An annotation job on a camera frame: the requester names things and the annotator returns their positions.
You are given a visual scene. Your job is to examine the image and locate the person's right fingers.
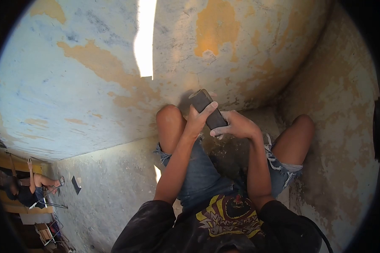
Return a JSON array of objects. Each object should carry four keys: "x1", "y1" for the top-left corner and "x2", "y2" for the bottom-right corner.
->
[{"x1": 220, "y1": 110, "x2": 243, "y2": 128}]

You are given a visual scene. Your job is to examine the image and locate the dark rectangular sanding block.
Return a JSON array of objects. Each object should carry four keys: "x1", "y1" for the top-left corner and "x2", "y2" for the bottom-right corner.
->
[{"x1": 188, "y1": 89, "x2": 228, "y2": 131}]

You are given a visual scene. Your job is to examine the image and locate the person's body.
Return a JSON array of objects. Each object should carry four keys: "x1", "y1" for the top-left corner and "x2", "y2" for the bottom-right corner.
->
[{"x1": 111, "y1": 193, "x2": 323, "y2": 253}]

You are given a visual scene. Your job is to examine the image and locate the person's right thumb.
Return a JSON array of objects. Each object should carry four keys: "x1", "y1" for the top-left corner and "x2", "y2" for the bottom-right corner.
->
[{"x1": 210, "y1": 126, "x2": 231, "y2": 140}]

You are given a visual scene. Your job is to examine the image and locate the person's right hand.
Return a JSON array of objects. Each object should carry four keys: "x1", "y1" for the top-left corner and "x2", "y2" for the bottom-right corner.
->
[{"x1": 210, "y1": 110, "x2": 263, "y2": 140}]

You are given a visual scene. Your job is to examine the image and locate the person's left hand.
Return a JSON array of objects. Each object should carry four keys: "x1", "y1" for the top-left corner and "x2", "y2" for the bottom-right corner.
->
[{"x1": 184, "y1": 92, "x2": 219, "y2": 140}]

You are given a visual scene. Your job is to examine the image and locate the person's legs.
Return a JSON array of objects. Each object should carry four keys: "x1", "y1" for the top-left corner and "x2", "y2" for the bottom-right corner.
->
[{"x1": 153, "y1": 104, "x2": 316, "y2": 210}]

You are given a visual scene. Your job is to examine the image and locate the metal folding chair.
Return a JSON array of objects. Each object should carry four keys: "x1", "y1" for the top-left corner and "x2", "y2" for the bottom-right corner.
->
[{"x1": 29, "y1": 185, "x2": 69, "y2": 210}]

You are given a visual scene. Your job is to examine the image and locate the dark flat trowel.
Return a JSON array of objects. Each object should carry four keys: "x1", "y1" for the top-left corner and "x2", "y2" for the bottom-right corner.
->
[{"x1": 71, "y1": 175, "x2": 82, "y2": 195}]

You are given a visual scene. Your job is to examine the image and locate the person's left thumb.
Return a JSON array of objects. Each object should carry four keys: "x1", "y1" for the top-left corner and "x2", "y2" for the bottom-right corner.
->
[{"x1": 195, "y1": 101, "x2": 219, "y2": 122}]

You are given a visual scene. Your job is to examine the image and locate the white frame chair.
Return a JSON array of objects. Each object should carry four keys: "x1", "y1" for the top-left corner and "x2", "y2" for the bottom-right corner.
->
[{"x1": 34, "y1": 221, "x2": 71, "y2": 248}]

